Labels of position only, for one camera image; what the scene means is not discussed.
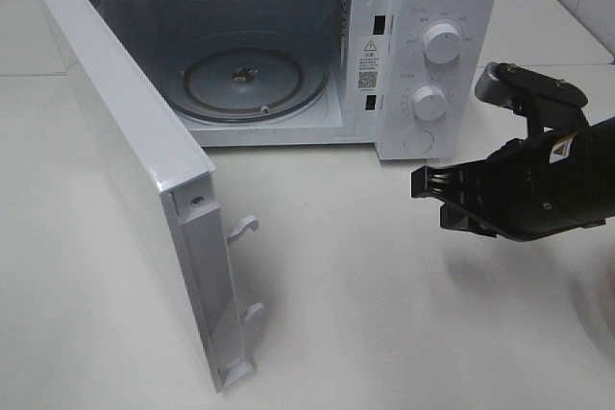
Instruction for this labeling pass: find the white microwave door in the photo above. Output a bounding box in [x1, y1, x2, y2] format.
[39, 0, 264, 391]

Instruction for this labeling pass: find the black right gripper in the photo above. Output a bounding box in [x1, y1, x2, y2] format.
[410, 140, 589, 241]

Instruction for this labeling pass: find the white microwave oven body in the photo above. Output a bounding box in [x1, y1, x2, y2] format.
[89, 0, 494, 160]

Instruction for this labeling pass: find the glass microwave turntable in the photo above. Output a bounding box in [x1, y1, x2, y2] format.
[165, 32, 330, 124]

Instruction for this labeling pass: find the white control knob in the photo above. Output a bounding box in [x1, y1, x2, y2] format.
[410, 85, 448, 122]
[420, 19, 463, 64]

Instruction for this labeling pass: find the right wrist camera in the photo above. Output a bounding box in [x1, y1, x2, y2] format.
[475, 62, 588, 136]

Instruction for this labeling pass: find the lower white control knob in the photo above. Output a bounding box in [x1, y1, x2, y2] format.
[410, 85, 448, 122]

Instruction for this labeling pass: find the round white door button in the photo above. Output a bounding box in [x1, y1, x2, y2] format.
[404, 130, 434, 157]

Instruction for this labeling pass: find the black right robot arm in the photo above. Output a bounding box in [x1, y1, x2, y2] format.
[411, 119, 614, 242]

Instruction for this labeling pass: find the upper white control knob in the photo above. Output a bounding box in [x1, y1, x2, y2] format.
[420, 19, 463, 64]

